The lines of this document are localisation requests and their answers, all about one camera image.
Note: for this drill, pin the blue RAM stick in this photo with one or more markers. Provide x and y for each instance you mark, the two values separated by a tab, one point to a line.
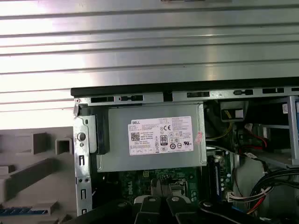
23	210

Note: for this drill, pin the CPU socket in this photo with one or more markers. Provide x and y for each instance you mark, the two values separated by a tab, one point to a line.
180	189

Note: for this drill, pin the small pink sticker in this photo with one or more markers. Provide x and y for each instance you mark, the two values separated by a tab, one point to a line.
199	137

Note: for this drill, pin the black open PC case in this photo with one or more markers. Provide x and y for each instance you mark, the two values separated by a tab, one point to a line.
163	85

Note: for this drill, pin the grey power supply unit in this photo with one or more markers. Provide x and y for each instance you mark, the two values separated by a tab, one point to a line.
116	151

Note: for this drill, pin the metal drive cage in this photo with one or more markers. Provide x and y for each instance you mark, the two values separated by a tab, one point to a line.
293	130

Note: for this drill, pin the green motherboard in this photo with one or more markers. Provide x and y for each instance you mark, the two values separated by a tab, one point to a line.
135	177

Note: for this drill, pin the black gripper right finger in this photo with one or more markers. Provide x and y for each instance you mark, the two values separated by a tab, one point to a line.
177	212

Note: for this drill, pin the white power supply label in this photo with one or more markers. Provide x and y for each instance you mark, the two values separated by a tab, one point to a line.
144	140

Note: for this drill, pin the grey parts rack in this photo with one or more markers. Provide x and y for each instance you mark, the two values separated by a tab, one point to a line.
35	186

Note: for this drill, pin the black-clipped RAM slot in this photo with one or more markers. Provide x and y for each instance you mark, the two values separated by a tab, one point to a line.
214	179
209	179

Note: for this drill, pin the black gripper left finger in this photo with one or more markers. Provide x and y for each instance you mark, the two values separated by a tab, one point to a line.
149	212

